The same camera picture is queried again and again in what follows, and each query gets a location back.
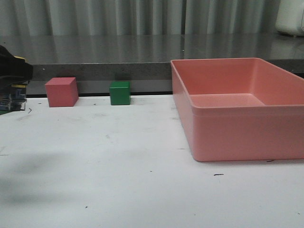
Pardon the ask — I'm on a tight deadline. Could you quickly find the grey curtain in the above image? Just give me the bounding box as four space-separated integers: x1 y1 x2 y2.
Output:
0 0 279 36

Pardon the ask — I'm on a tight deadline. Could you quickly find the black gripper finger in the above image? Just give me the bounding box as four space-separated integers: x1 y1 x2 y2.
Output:
0 46 33 84

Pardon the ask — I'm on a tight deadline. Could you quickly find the grey stone counter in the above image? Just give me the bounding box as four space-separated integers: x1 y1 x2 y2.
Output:
0 33 304 97

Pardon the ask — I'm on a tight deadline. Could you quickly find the pink cube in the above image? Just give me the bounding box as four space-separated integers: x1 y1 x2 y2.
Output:
45 77 79 107

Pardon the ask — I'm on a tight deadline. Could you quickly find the white blender appliance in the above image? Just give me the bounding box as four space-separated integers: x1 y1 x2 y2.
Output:
275 0 304 36

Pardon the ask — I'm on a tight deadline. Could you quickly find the green cube near bin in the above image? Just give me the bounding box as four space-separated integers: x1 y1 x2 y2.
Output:
109 81 131 105

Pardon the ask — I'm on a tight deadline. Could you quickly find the pink plastic bin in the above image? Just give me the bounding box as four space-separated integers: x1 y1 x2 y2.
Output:
171 57 304 162

